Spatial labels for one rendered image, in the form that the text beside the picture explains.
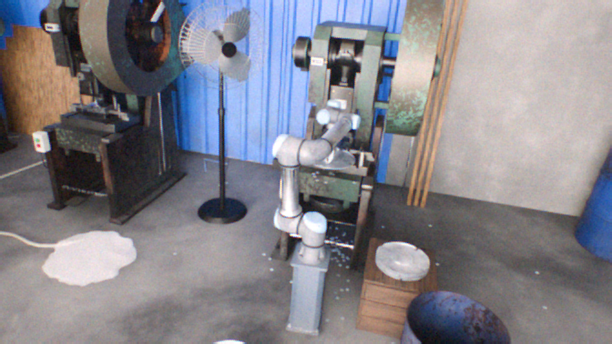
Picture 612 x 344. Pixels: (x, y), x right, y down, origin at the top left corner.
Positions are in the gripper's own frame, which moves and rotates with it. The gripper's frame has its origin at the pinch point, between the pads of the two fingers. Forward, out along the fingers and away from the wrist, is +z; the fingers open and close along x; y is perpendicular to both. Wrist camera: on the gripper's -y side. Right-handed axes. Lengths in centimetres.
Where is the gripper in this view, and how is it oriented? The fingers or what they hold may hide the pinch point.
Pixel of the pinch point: (327, 161)
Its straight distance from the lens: 237.7
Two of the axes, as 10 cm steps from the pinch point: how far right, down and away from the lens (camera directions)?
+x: -9.7, -1.6, 1.7
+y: 2.3, -4.0, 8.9
